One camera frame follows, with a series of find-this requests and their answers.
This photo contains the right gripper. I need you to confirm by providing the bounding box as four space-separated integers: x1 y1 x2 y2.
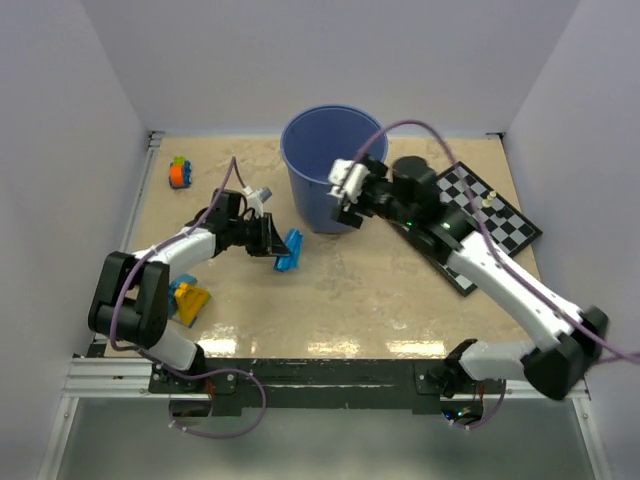
331 150 416 228

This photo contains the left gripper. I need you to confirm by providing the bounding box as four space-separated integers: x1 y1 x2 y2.
228 212 290 257

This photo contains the blue trash bag roll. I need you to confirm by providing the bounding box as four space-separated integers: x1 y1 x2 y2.
273 228 304 273

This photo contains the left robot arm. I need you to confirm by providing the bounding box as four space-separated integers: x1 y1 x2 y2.
88 187 290 392

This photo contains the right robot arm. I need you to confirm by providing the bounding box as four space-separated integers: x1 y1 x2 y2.
328 156 609 401

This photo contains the blue plastic trash bin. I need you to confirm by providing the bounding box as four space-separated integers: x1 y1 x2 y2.
280 104 381 234

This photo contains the yellow blue toy block pile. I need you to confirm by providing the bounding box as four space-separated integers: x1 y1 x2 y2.
168 274 211 328

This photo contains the black white chessboard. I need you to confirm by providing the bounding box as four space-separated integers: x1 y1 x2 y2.
391 163 542 297

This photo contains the orange blue toy car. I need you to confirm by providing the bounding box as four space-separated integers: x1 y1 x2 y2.
168 156 192 190

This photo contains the white chess piece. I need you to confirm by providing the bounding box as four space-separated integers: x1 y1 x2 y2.
482 190 497 209

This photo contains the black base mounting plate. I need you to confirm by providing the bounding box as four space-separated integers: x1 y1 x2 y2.
149 358 505 416

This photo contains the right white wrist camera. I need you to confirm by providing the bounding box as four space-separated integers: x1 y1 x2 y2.
328 159 370 204

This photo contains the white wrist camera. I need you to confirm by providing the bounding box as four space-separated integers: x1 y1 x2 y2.
242 186 272 217
328 159 370 204

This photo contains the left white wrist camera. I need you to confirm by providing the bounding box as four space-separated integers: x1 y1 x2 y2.
242 186 272 217

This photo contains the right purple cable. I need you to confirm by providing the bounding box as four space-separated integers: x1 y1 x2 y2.
349 119 640 431

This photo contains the purple cable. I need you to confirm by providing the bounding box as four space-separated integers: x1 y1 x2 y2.
349 119 640 431
108 157 268 440

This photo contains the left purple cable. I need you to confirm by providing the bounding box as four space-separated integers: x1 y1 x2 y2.
108 157 268 440

